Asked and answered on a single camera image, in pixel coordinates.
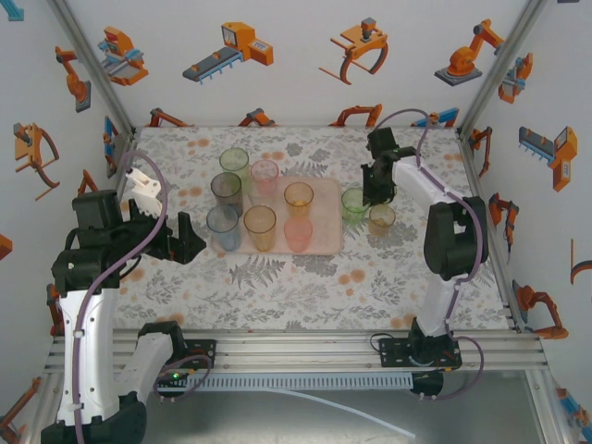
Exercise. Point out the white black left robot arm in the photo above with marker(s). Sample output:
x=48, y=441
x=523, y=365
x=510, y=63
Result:
x=88, y=351

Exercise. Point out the thin white tube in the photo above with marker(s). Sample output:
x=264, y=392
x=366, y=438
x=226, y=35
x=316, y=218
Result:
x=390, y=425

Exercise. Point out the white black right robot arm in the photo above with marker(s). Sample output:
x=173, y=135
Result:
x=455, y=240

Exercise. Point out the medium green glass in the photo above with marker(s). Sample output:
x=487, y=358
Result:
x=355, y=203

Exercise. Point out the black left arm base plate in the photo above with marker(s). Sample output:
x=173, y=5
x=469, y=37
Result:
x=201, y=353

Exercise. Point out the aluminium side rail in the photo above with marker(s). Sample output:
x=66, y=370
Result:
x=514, y=319
x=126, y=152

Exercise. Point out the grey glass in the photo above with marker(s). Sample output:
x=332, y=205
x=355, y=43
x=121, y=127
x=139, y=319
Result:
x=226, y=185

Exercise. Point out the wide amber glass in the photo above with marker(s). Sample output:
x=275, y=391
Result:
x=298, y=194

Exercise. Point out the floral tablecloth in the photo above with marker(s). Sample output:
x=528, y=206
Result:
x=287, y=305

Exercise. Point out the aluminium frame rail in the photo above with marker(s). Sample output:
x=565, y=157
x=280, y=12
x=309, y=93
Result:
x=296, y=353

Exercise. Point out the aluminium corner post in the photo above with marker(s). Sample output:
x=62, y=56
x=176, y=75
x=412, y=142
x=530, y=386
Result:
x=505, y=60
x=92, y=60

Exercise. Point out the black controller board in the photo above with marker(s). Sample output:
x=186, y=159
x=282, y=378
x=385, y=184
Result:
x=427, y=386
x=173, y=380

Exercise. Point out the pink rectangular tray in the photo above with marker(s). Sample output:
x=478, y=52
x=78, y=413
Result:
x=326, y=217

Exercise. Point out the tall orange glass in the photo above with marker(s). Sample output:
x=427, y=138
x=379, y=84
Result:
x=260, y=222

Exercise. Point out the small orange glass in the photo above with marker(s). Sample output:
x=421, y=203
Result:
x=382, y=219

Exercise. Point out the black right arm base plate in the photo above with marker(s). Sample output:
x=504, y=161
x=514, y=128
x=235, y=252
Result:
x=390, y=356

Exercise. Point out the tall green glass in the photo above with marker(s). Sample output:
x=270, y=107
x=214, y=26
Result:
x=233, y=159

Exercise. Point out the blue glass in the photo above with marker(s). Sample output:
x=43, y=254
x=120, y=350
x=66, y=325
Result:
x=223, y=219

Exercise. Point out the pink glass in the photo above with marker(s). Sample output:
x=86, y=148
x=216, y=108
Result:
x=264, y=173
x=297, y=233

